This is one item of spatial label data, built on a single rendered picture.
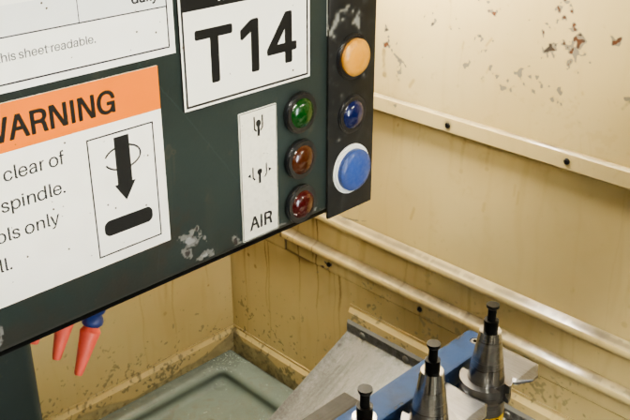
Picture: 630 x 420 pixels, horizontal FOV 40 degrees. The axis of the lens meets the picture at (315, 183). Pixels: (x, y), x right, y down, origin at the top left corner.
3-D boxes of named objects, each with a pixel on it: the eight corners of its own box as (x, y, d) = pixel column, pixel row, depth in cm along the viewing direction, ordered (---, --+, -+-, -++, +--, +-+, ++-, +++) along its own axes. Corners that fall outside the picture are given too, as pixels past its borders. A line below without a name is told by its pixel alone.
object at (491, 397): (484, 371, 109) (485, 355, 108) (520, 397, 105) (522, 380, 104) (447, 390, 106) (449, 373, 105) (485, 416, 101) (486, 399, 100)
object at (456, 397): (495, 412, 101) (496, 407, 100) (468, 434, 97) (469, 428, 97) (447, 385, 105) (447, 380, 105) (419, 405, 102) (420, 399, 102)
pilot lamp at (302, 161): (317, 172, 57) (317, 140, 56) (292, 181, 56) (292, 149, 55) (310, 169, 58) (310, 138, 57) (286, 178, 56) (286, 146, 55)
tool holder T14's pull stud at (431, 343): (430, 363, 95) (431, 337, 94) (442, 369, 94) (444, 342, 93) (421, 369, 94) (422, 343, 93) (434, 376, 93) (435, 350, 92)
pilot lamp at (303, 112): (317, 126, 56) (317, 93, 55) (292, 134, 54) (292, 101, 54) (310, 124, 56) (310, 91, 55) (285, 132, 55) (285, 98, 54)
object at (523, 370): (546, 371, 108) (547, 367, 108) (522, 390, 104) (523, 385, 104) (499, 348, 112) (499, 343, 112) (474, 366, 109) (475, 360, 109)
